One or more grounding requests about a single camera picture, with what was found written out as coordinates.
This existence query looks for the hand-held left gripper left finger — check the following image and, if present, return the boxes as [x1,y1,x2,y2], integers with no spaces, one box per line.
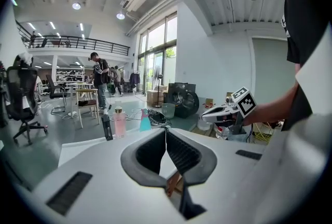
[32,128,182,224]

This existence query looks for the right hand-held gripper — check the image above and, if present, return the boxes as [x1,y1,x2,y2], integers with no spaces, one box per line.
[201,86,257,136]

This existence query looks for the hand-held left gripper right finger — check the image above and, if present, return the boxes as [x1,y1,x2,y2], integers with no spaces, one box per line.
[165,128,269,224]

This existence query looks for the teal soap dispenser bottle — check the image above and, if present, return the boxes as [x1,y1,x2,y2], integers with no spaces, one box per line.
[139,108,152,132]

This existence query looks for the person's right forearm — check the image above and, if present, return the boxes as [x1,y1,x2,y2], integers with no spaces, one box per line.
[243,82,300,128]

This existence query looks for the pink soap dispenser bottle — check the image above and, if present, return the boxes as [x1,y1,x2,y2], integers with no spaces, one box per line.
[113,106,128,139]

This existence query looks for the black washing machine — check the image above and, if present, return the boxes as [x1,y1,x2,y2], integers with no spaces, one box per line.
[167,82,200,119]

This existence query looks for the pale mesh laundry basket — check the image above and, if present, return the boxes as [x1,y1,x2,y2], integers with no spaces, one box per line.
[161,102,176,119]

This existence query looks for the black faucet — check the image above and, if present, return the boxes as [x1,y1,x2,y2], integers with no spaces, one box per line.
[101,115,114,142]

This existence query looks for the light wooden chair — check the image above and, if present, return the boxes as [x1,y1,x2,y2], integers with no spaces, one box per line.
[74,88,101,130]

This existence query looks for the clothes rack with dark garments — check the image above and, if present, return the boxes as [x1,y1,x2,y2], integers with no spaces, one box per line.
[128,69,142,94]

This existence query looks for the white table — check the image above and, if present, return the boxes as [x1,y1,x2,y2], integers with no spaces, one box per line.
[59,81,94,118]

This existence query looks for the black cantilever chair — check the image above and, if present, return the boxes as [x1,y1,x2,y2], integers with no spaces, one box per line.
[45,74,68,115]

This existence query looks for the black mesh office chair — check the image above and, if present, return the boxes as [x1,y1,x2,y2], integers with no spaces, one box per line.
[5,66,49,145]

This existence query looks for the person's black clothing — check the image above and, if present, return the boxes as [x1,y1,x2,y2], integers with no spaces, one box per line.
[281,0,332,132]

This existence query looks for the black balcony railing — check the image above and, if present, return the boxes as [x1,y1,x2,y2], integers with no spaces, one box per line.
[15,20,131,57]

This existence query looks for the white cloth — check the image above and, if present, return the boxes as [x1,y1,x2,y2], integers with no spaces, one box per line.
[18,51,34,67]

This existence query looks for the yellow wire chair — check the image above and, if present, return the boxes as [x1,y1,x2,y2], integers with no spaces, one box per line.
[252,121,285,145]

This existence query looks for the grey backpack with cables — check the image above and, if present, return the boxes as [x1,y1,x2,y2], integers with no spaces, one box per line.
[147,108,169,127]

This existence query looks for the black pedestal fan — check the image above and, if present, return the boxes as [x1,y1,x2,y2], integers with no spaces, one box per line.
[151,73,164,109]

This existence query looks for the tall glass window wall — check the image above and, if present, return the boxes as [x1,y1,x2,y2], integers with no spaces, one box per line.
[136,11,178,94]

